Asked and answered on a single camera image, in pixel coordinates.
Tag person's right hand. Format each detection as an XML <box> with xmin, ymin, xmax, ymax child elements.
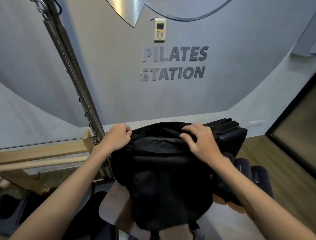
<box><xmin>179</xmin><ymin>123</ymin><xmax>226</xmax><ymax>169</ymax></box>

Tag person's left hand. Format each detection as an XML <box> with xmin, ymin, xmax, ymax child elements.
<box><xmin>98</xmin><ymin>123</ymin><xmax>133</xmax><ymax>153</ymax></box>

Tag dark navy towel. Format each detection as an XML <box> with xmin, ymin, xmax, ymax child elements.
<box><xmin>251</xmin><ymin>165</ymin><xmax>274</xmax><ymax>199</ymax></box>
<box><xmin>213</xmin><ymin>152</ymin><xmax>235</xmax><ymax>198</ymax></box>
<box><xmin>229</xmin><ymin>158</ymin><xmax>253</xmax><ymax>207</ymax></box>

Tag black printed backpack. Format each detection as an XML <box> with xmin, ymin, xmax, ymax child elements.
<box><xmin>110</xmin><ymin>121</ymin><xmax>224</xmax><ymax>233</ymax></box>

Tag person's left forearm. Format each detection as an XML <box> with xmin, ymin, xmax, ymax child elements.
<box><xmin>10</xmin><ymin>146</ymin><xmax>117</xmax><ymax>240</ymax></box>

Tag person's right forearm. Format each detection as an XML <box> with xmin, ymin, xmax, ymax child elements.
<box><xmin>212</xmin><ymin>161</ymin><xmax>316</xmax><ymax>240</ymax></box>

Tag black padded box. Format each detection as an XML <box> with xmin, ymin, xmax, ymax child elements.
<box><xmin>203</xmin><ymin>118</ymin><xmax>248</xmax><ymax>159</ymax></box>

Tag brown wooden side table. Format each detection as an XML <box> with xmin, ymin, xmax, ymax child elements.
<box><xmin>98</xmin><ymin>182</ymin><xmax>266</xmax><ymax>240</ymax></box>

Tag chrome tower pole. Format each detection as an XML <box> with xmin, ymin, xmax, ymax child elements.
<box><xmin>31</xmin><ymin>0</ymin><xmax>114</xmax><ymax>180</ymax></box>

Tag black strap with metal clips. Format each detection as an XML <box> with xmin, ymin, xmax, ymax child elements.
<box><xmin>205</xmin><ymin>118</ymin><xmax>239</xmax><ymax>136</ymax></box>

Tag wooden tower frame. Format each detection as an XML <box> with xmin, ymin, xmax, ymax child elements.
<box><xmin>0</xmin><ymin>128</ymin><xmax>99</xmax><ymax>196</ymax></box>

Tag grey wall letters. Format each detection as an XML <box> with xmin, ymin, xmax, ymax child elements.
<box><xmin>139</xmin><ymin>45</ymin><xmax>209</xmax><ymax>82</ymax></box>

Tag brown blind with black frame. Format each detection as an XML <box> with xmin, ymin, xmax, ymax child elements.
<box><xmin>265</xmin><ymin>74</ymin><xmax>316</xmax><ymax>178</ymax></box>

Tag metal wall logo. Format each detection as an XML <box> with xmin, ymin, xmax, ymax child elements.
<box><xmin>106</xmin><ymin>0</ymin><xmax>232</xmax><ymax>28</ymax></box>

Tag grey wall cabinet box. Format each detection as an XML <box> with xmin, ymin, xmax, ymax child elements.
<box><xmin>290</xmin><ymin>12</ymin><xmax>316</xmax><ymax>56</ymax></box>

